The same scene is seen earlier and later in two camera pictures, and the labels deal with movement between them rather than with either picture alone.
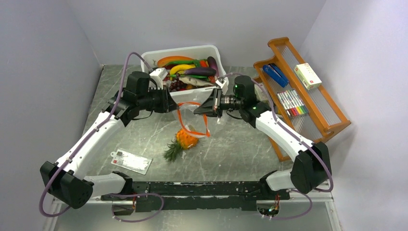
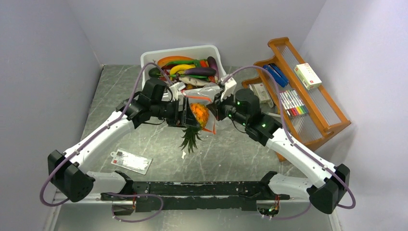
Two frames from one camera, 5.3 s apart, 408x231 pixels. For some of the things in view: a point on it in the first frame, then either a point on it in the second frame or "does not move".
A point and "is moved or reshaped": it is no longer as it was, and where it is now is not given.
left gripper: [167, 104] → [184, 117]
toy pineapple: [184, 140] → [201, 115]
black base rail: [163, 196] does not move
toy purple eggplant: [201, 71] does not move
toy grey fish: [195, 81] does not move
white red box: [307, 76] does not move
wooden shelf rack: [295, 98] does not move
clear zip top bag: [187, 102] is moved or reshaped
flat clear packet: [136, 162] does not move
